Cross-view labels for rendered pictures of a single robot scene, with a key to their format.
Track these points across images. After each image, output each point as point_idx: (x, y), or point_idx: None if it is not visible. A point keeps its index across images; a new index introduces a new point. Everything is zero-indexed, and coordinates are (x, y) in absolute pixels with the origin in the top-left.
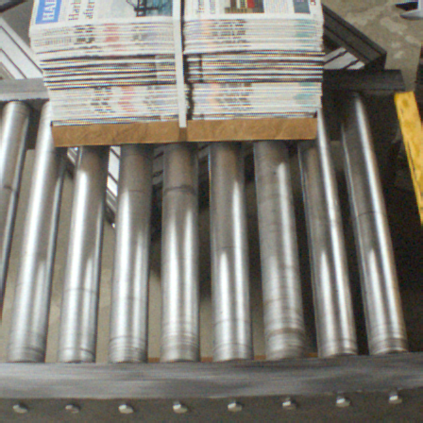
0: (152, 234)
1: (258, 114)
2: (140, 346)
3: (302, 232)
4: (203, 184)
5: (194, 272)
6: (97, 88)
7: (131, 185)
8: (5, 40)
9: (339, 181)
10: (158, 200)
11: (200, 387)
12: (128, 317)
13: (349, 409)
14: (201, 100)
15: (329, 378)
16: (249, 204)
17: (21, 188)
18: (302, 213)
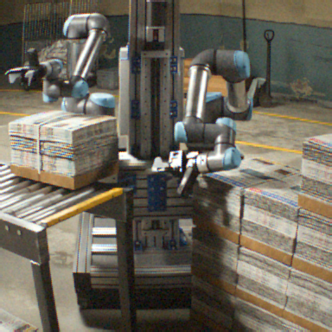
0: (88, 301)
1: (58, 173)
2: None
3: (154, 328)
4: (118, 290)
5: (9, 200)
6: (21, 150)
7: (17, 184)
8: (86, 222)
9: None
10: (92, 284)
11: None
12: None
13: (10, 235)
14: (44, 162)
15: (7, 218)
16: (142, 314)
17: (60, 278)
18: (161, 323)
